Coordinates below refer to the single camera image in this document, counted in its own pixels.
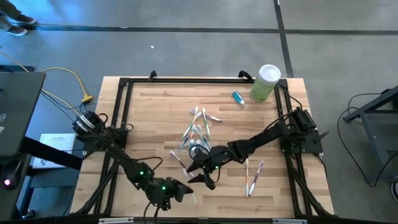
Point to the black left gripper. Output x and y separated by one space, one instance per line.
161 193

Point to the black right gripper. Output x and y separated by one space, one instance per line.
220 155

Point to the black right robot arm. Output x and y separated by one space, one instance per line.
267 137

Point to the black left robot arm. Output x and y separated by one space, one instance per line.
118 152

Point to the green disinfecting wipes canister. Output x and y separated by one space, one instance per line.
264 87

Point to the white booklet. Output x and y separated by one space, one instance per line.
59 143

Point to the black support beam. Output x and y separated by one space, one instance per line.
49 154

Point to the black device with light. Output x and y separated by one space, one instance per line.
12 174

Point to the grey metal stand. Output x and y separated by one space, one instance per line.
377 140

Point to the black desk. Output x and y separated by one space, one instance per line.
18 109

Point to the person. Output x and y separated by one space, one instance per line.
395 193
18 29

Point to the silver corner bracket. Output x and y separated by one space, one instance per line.
289 221
115 220

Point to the black aluminium table frame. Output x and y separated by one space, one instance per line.
199 80

